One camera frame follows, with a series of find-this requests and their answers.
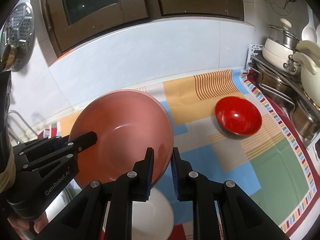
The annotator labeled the white bowl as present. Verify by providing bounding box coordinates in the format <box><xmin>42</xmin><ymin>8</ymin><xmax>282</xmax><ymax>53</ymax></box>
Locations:
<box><xmin>132</xmin><ymin>188</ymin><xmax>174</xmax><ymax>240</ymax></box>

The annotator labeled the pink bowl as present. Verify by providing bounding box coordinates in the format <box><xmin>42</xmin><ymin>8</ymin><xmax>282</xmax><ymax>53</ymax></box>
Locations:
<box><xmin>69</xmin><ymin>90</ymin><xmax>174</xmax><ymax>189</ymax></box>

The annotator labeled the red and black bowl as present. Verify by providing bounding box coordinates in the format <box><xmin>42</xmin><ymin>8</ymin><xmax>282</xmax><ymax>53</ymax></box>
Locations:
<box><xmin>214</xmin><ymin>96</ymin><xmax>263</xmax><ymax>137</ymax></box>

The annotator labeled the left hand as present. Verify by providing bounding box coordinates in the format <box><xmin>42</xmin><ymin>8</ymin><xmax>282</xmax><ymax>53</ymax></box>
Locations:
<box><xmin>8</xmin><ymin>212</ymin><xmax>49</xmax><ymax>239</ymax></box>

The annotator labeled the tall steel faucet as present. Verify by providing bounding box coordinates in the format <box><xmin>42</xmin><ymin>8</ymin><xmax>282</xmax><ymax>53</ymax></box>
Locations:
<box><xmin>8</xmin><ymin>110</ymin><xmax>39</xmax><ymax>144</ymax></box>

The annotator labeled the colourful patterned tablecloth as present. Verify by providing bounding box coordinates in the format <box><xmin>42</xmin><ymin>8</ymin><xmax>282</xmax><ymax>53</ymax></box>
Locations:
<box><xmin>37</xmin><ymin>69</ymin><xmax>318</xmax><ymax>240</ymax></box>

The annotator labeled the brass ladle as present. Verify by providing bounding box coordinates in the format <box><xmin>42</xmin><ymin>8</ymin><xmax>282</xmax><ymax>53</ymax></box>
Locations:
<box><xmin>1</xmin><ymin>44</ymin><xmax>17</xmax><ymax>72</ymax></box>

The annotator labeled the round perforated steamer tray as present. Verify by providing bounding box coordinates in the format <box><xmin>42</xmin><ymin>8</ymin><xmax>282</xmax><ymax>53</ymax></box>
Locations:
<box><xmin>1</xmin><ymin>2</ymin><xmax>35</xmax><ymax>72</ymax></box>

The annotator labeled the metal pot rack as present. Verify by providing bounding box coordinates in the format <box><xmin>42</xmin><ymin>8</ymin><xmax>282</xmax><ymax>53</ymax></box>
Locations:
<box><xmin>247</xmin><ymin>45</ymin><xmax>319</xmax><ymax>148</ymax></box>

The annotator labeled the cream pot with glass lid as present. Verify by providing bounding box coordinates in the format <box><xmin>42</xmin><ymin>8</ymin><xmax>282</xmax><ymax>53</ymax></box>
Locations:
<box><xmin>262</xmin><ymin>18</ymin><xmax>301</xmax><ymax>75</ymax></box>

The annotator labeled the cream kettle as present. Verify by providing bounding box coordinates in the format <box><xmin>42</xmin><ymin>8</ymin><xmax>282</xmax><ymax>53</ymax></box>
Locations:
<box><xmin>292</xmin><ymin>40</ymin><xmax>319</xmax><ymax>105</ymax></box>

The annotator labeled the white spoon left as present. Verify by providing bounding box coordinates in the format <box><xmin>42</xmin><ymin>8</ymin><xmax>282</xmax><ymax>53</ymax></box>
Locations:
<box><xmin>301</xmin><ymin>14</ymin><xmax>317</xmax><ymax>43</ymax></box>

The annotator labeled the dark brown window frame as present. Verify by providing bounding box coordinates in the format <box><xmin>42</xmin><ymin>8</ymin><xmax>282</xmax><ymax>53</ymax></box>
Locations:
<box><xmin>40</xmin><ymin>0</ymin><xmax>244</xmax><ymax>56</ymax></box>

